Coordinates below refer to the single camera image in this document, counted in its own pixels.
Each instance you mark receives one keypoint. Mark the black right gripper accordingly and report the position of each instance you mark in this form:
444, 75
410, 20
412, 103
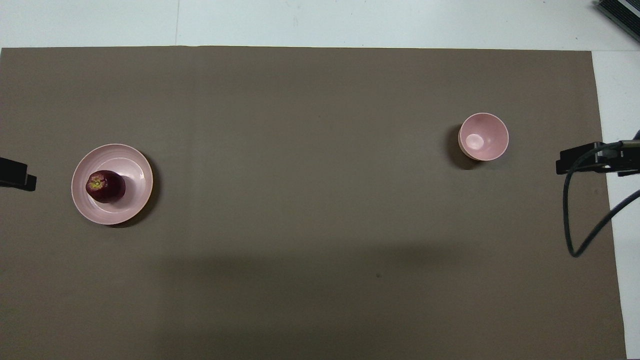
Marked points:
630, 162

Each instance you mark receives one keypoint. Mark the dark red apple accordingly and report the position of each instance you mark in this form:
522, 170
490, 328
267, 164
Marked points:
107, 187

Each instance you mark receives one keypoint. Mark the pink bowl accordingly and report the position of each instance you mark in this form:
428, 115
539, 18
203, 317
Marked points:
485, 137

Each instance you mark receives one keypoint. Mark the pink plate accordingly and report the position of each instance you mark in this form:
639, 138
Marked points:
135, 170

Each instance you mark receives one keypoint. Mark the dark grey ribbed device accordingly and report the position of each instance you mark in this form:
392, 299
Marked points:
622, 12

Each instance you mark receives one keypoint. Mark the brown table mat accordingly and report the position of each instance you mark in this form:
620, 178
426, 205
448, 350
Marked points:
300, 200

